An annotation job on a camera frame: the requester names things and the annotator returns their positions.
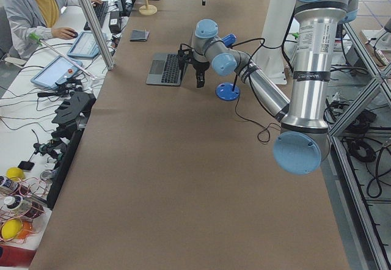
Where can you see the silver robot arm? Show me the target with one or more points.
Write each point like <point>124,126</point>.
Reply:
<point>302,144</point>

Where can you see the teach pendant tablet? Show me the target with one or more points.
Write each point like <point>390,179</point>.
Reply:
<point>56,72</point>
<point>84,47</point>

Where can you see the teach pendant tablet near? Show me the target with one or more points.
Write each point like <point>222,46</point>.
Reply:
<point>56,72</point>

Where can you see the yellow lemon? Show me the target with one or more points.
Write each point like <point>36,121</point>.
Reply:
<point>15,173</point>

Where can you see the black keyboard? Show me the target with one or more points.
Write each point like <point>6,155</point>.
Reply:
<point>100,11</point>

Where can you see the teach pendant tablet far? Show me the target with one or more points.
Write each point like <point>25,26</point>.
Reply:
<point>84,47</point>

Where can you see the blue desk lamp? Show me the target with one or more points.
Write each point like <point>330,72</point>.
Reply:
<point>228,91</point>

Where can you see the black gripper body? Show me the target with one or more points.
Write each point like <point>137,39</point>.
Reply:
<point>200,66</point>

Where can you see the folded grey cloth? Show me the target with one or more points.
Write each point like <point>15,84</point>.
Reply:
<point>139,35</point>

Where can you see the aluminium frame post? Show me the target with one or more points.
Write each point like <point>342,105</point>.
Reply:
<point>92,20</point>

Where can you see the grey laptop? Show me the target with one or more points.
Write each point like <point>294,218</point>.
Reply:
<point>165,70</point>

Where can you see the person in grey hoodie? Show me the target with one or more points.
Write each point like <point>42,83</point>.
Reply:
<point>37,17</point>

